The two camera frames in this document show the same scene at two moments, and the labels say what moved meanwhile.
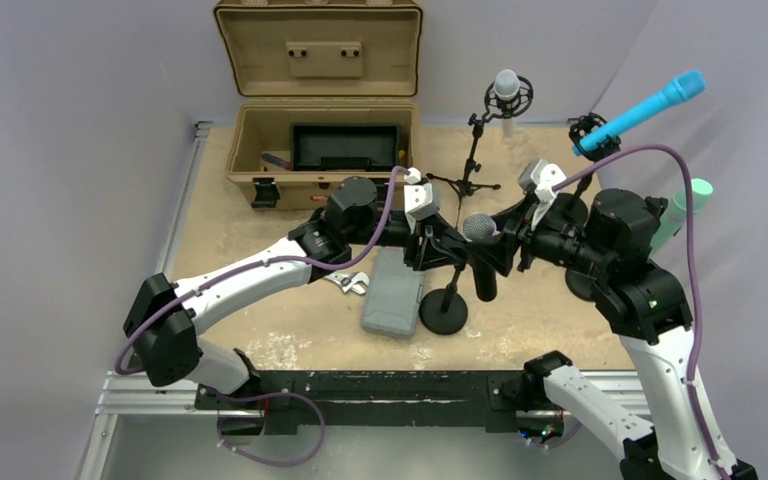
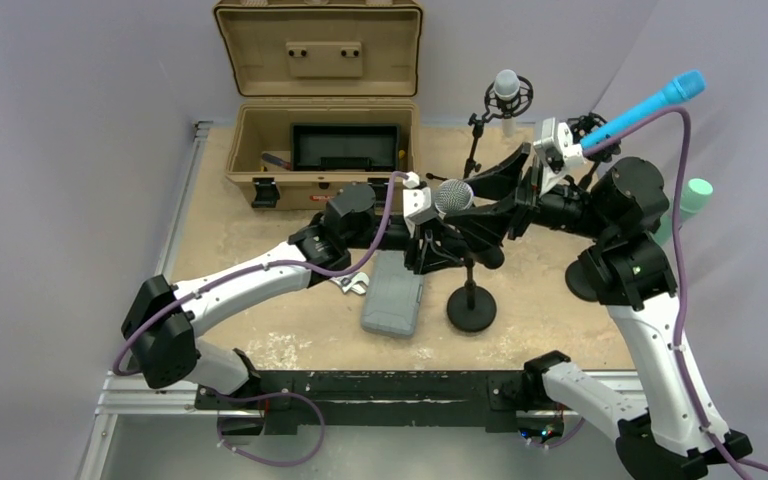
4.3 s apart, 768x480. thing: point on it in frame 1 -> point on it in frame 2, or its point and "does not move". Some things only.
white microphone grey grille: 507,86 does not move
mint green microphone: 675,212 does not move
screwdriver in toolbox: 269,158 does not move
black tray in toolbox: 345,147 does not move
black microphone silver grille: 474,226 -> 452,195
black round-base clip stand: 444,311 -> 471,308
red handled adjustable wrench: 350,281 does not move
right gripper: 515,227 -> 498,183
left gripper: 431,251 does not move
